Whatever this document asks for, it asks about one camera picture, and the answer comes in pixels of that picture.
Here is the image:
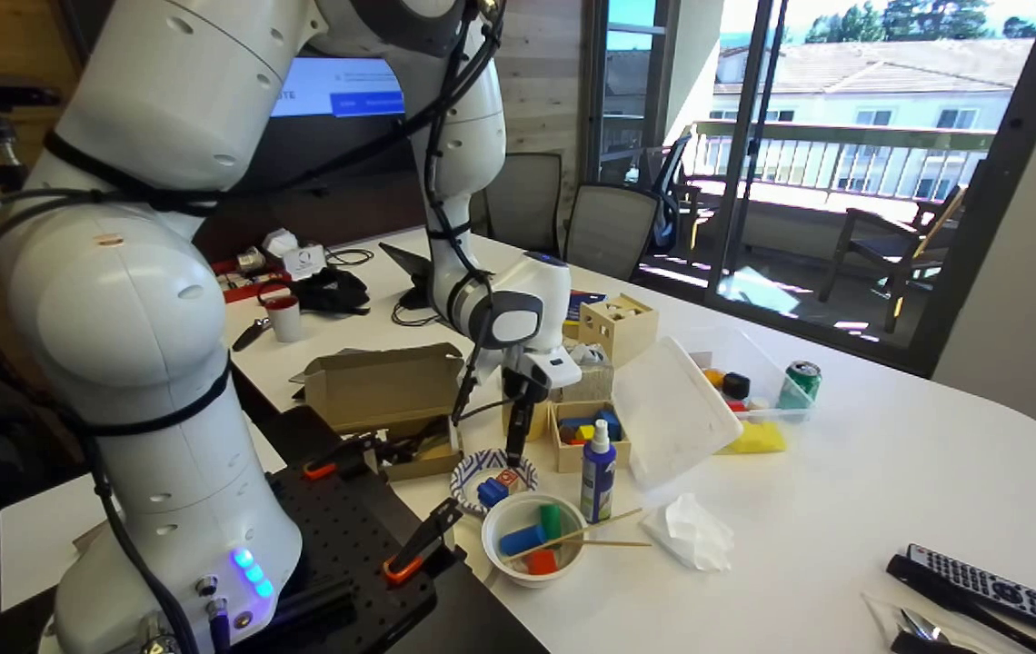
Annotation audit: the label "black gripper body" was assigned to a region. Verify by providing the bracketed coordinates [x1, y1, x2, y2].
[496, 359, 544, 426]

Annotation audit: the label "small wooden block box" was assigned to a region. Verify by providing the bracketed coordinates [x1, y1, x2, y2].
[544, 404, 630, 468]

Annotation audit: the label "blue white patterned plate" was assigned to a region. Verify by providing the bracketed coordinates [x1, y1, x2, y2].
[446, 448, 542, 520]

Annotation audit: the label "green block in bowl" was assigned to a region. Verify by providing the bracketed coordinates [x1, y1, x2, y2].
[538, 500, 574, 542]

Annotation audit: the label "blue block in bowl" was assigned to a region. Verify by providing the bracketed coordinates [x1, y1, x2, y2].
[498, 520, 548, 558]

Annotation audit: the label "grey holder with items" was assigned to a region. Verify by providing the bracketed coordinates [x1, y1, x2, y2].
[571, 342, 617, 411]

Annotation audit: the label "small bottle with blue cap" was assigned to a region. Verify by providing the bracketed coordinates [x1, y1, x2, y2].
[579, 415, 620, 528]

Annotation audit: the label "colourful book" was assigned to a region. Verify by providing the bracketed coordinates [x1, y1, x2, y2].
[563, 288, 608, 320]

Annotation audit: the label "wooden shape sorter cube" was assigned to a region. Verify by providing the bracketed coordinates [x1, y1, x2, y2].
[571, 290, 660, 365]

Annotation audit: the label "wooden stick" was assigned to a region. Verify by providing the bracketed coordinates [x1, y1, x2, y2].
[514, 505, 651, 558]

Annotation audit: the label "colourful bowl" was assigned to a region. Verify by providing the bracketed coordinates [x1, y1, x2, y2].
[477, 485, 591, 592]

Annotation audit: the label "open cardboard box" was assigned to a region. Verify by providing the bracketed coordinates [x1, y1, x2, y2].
[292, 342, 471, 484]

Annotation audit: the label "black clamp orange tips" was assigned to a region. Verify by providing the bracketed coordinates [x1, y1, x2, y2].
[379, 494, 469, 587]
[299, 434, 379, 484]

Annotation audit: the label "white plastic board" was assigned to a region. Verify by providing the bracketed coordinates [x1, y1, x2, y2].
[608, 334, 745, 494]

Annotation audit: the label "black tablet stand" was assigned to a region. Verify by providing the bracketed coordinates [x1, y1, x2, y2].
[374, 239, 435, 312]

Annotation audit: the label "grey mesh office chair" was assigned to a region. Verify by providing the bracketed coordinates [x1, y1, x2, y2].
[563, 178, 660, 283]
[503, 150, 568, 259]

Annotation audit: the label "crumpled white plastic wrap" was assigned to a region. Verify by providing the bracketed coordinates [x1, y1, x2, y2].
[640, 490, 738, 575]

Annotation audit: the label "black pouch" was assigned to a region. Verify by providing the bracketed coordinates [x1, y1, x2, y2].
[292, 266, 374, 320]

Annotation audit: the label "white cup red band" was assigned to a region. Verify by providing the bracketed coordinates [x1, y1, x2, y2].
[259, 288, 308, 346]

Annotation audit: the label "black office chair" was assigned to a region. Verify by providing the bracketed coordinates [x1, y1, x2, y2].
[646, 129, 711, 259]

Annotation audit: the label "white crumpled items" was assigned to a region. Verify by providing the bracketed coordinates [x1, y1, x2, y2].
[259, 224, 332, 283]

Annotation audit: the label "black marker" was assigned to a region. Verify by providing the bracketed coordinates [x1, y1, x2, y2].
[229, 314, 274, 357]

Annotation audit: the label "teal can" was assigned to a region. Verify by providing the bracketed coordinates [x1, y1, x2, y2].
[773, 359, 824, 419]

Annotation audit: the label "red flat box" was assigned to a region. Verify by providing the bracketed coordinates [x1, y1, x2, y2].
[206, 253, 292, 305]

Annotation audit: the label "balcony railing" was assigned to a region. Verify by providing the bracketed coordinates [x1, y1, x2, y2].
[682, 116, 1001, 210]

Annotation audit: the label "dark outdoor chair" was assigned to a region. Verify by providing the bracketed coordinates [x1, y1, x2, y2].
[819, 185, 967, 336]

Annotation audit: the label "silver cutlery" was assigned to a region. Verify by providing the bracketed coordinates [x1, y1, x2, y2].
[891, 603, 967, 654]

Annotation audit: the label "light grey wrist camera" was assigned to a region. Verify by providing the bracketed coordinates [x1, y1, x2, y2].
[514, 346, 586, 391]

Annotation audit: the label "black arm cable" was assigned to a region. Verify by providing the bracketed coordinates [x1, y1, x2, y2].
[410, 0, 510, 427]

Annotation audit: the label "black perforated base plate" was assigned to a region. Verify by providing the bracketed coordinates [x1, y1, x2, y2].
[229, 359, 544, 654]

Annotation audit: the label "wall television screen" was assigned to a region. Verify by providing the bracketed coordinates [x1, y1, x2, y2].
[205, 0, 440, 228]

